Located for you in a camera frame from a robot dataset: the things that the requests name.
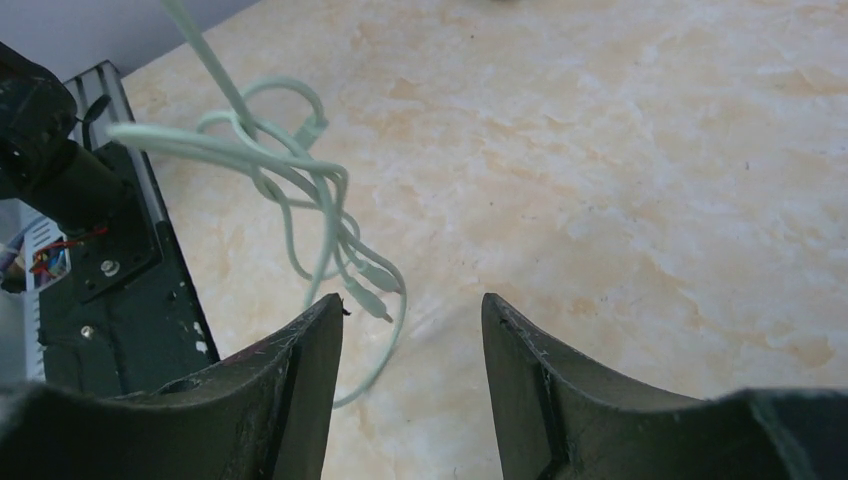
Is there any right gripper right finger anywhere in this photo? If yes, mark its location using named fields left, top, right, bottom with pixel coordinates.
left=481, top=293, right=847, bottom=479

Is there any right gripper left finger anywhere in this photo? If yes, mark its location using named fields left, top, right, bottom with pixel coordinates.
left=1, top=294, right=344, bottom=479

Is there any mint green cable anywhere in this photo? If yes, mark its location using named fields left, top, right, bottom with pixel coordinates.
left=107, top=0, right=409, bottom=410

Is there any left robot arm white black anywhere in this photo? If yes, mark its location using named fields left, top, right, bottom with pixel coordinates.
left=1, top=44, right=132, bottom=233

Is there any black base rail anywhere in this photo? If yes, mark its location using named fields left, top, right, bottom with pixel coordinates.
left=38, top=142, right=220, bottom=398

